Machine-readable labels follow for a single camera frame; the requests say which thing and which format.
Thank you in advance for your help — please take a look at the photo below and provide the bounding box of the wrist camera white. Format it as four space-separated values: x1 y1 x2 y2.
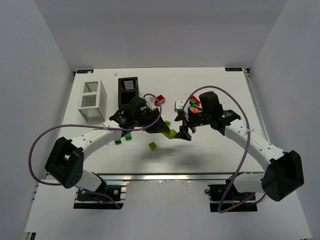
174 100 186 113
145 96 156 108

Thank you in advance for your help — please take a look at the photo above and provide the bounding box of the aluminium table rail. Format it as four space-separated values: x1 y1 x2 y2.
46 172 266 181

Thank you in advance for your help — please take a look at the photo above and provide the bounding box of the green small brick left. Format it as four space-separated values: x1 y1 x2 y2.
114 139 122 145

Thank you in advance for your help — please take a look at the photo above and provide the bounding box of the green small brick right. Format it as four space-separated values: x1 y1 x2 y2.
124 132 132 141

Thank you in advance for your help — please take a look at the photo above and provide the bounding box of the black slotted container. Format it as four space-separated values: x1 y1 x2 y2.
118 77 140 108

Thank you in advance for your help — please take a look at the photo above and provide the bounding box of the white slotted container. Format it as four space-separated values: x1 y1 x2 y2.
78 80 107 122

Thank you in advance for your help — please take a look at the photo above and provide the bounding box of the red and green brick stack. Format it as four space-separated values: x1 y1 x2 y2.
189 96 201 106

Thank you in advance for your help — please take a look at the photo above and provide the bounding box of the yellow orange-slice round brick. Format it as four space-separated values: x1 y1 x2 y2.
188 106 203 114

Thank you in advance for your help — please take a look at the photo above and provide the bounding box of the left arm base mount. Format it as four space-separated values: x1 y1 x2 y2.
73 182 127 210

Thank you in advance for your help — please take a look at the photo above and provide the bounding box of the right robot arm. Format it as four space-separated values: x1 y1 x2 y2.
174 91 305 202

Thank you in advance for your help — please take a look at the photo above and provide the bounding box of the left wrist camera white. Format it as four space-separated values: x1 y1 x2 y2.
145 96 156 108

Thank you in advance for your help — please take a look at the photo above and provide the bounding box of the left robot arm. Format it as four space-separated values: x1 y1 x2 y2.
45 96 170 193

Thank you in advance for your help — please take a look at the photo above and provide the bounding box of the lime green small brick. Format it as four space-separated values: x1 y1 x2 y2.
164 120 171 127

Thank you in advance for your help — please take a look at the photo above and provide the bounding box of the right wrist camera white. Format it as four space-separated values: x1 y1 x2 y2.
174 100 186 113

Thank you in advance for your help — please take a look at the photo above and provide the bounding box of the blue label right corner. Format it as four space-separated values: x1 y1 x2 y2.
224 67 243 72

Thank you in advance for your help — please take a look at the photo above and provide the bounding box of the red rounded flower brick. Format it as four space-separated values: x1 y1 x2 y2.
154 95 166 107

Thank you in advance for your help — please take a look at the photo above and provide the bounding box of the lime green flat brick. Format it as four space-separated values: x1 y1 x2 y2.
148 142 157 151

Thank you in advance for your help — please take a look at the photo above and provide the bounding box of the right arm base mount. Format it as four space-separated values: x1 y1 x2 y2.
204 180 258 213

